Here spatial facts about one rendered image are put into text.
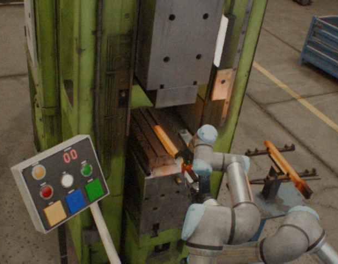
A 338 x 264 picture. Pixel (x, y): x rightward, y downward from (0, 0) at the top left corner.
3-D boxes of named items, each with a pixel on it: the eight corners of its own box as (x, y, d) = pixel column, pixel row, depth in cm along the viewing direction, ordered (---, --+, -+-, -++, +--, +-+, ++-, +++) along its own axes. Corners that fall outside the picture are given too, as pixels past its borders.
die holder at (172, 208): (200, 221, 228) (214, 164, 202) (138, 237, 213) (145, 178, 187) (162, 161, 268) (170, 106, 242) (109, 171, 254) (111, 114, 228)
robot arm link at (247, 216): (273, 227, 113) (249, 148, 157) (237, 223, 113) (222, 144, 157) (263, 256, 118) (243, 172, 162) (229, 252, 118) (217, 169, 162)
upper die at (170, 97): (195, 103, 180) (199, 84, 175) (154, 108, 172) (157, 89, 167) (160, 62, 210) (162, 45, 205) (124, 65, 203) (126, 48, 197)
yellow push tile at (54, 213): (66, 217, 154) (60, 201, 152) (51, 226, 149) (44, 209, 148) (64, 216, 156) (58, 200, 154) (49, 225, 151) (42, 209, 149)
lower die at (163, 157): (184, 161, 201) (186, 148, 196) (147, 169, 193) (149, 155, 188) (153, 116, 231) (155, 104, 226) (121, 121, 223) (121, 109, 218)
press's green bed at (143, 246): (186, 268, 255) (199, 221, 228) (134, 284, 241) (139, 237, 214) (155, 209, 295) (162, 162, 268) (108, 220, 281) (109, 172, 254)
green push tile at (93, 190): (104, 193, 167) (98, 178, 165) (90, 202, 162) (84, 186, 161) (102, 192, 169) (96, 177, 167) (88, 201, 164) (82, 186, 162)
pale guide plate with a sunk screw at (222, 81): (226, 98, 203) (233, 70, 194) (211, 100, 200) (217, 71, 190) (224, 97, 205) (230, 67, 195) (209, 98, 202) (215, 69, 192)
